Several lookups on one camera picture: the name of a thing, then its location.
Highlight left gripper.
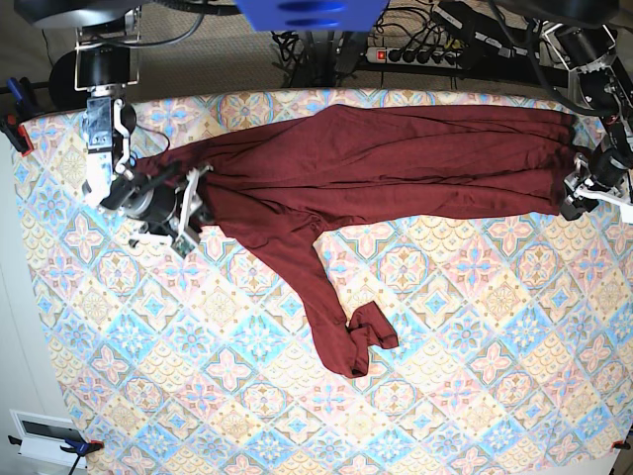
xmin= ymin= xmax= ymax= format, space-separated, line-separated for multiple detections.
xmin=558 ymin=147 xmax=633 ymax=222

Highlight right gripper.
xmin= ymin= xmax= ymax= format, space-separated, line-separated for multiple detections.
xmin=98 ymin=163 xmax=213 ymax=247

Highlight maroon t-shirt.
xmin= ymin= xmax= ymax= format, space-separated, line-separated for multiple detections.
xmin=136 ymin=105 xmax=576 ymax=378

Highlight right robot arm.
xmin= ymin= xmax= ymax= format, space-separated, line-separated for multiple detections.
xmin=74 ymin=6 xmax=212 ymax=257

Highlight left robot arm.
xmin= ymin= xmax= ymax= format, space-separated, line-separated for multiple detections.
xmin=488 ymin=1 xmax=632 ymax=225

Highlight black round stool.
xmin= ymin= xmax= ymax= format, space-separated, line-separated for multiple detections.
xmin=48 ymin=51 xmax=85 ymax=111

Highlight patterned tablecloth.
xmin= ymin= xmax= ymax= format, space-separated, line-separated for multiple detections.
xmin=12 ymin=113 xmax=632 ymax=474

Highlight blue orange lower clamp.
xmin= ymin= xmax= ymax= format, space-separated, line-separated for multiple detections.
xmin=7 ymin=435 xmax=104 ymax=474

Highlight orange right clamp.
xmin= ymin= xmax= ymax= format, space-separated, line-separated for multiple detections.
xmin=611 ymin=439 xmax=632 ymax=450

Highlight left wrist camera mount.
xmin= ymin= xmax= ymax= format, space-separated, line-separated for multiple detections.
xmin=563 ymin=152 xmax=633 ymax=224

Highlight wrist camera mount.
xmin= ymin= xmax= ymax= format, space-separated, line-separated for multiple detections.
xmin=128 ymin=165 xmax=215 ymax=258
xmin=563 ymin=152 xmax=633 ymax=224

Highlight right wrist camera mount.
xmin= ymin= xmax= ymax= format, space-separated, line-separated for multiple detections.
xmin=128 ymin=165 xmax=215 ymax=258

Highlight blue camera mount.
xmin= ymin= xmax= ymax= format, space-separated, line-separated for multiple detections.
xmin=234 ymin=0 xmax=389 ymax=32

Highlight tangled black cables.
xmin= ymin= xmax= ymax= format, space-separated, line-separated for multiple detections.
xmin=269 ymin=29 xmax=347 ymax=90

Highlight black power strip red switch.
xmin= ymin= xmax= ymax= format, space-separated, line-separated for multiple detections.
xmin=365 ymin=47 xmax=458 ymax=68

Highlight white wall socket plate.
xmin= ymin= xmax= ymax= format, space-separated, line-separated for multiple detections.
xmin=10 ymin=410 xmax=80 ymax=468

